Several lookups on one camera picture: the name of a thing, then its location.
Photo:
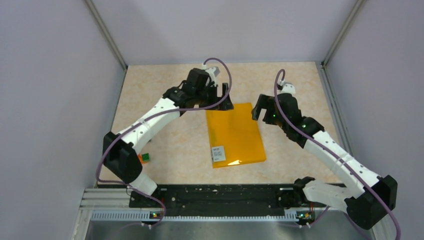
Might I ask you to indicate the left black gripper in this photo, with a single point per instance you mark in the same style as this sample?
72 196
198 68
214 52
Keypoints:
213 88

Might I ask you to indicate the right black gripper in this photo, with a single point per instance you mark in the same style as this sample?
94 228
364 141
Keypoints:
265 101

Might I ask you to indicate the orange plastic folder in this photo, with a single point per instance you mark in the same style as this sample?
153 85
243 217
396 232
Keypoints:
238 133

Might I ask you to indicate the green toy cube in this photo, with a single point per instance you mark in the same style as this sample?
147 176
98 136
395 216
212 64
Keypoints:
146 157

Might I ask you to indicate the orange curved toy block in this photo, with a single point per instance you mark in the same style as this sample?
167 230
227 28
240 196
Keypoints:
141 159

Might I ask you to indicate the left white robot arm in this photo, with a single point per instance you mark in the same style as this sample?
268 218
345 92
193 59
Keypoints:
121 150

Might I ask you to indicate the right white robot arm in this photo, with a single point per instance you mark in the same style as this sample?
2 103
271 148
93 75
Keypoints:
366 197

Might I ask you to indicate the barcode sticker label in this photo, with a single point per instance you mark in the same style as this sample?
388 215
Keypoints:
218 154

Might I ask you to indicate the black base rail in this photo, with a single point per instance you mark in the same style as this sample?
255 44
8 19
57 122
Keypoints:
220 200

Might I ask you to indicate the white slotted cable duct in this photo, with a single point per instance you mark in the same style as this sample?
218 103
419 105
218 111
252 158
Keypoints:
147 216

